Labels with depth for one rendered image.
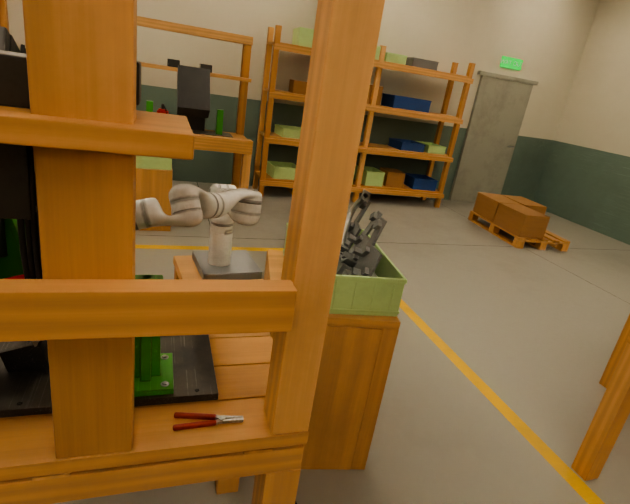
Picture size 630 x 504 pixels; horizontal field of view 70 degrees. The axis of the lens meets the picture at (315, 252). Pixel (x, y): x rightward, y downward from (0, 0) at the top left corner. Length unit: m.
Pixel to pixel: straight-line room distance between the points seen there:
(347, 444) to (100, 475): 1.31
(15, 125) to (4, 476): 0.68
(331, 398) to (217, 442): 1.00
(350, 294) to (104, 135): 1.26
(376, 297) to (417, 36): 6.19
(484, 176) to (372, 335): 7.05
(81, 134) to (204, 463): 0.74
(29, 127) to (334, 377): 1.52
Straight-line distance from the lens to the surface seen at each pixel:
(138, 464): 1.13
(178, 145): 0.75
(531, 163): 9.41
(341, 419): 2.11
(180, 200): 1.12
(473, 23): 8.21
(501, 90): 8.57
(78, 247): 0.85
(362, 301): 1.83
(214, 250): 1.87
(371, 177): 7.01
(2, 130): 0.77
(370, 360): 1.95
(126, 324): 0.85
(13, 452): 1.14
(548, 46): 9.16
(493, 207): 6.88
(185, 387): 1.20
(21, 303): 0.85
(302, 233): 0.86
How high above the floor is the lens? 1.65
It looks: 21 degrees down
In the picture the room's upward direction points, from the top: 9 degrees clockwise
